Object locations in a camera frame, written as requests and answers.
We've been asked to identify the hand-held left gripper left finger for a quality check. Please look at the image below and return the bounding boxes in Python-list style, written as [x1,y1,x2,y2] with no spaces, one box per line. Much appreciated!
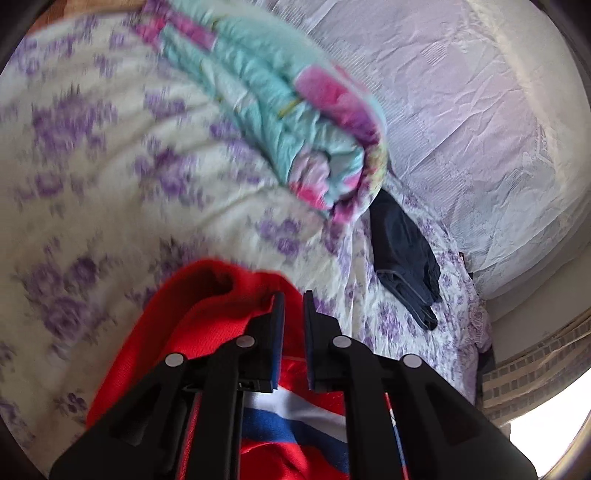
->
[48,292,287,480]

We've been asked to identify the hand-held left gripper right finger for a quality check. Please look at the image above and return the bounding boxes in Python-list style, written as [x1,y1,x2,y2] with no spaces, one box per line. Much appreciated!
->
[302,290,539,480]

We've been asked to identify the red shirt blue white stripe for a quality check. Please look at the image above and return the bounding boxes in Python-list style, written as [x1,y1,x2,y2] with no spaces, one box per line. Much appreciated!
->
[85,258,411,480]

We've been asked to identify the dark navy pants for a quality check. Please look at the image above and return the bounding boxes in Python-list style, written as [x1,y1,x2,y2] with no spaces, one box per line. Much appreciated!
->
[369,188,441,330]

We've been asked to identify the beige patterned curtain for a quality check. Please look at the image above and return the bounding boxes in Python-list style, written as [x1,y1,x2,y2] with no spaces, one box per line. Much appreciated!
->
[480,318,591,416]

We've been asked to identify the rolled pink and teal quilt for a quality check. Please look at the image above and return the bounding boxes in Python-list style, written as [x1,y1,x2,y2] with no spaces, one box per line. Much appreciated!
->
[136,0,389,224]

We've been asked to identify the lavender padded headboard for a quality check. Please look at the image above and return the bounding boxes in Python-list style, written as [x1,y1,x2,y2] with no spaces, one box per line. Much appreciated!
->
[295,0,587,296]

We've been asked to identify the orange cloth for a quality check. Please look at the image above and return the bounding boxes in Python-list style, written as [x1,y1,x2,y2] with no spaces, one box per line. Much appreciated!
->
[34,0,148,24]

